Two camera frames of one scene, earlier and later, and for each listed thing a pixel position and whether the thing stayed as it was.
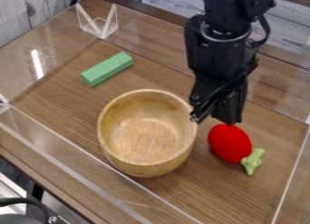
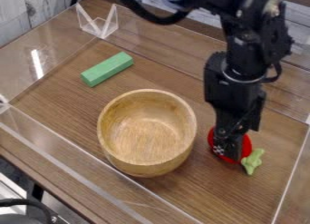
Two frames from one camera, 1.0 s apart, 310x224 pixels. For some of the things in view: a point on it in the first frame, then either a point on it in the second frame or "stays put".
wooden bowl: x=146 y=131 stays put
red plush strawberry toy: x=230 y=143 stays put
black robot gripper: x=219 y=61 -> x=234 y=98
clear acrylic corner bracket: x=98 y=26 stays put
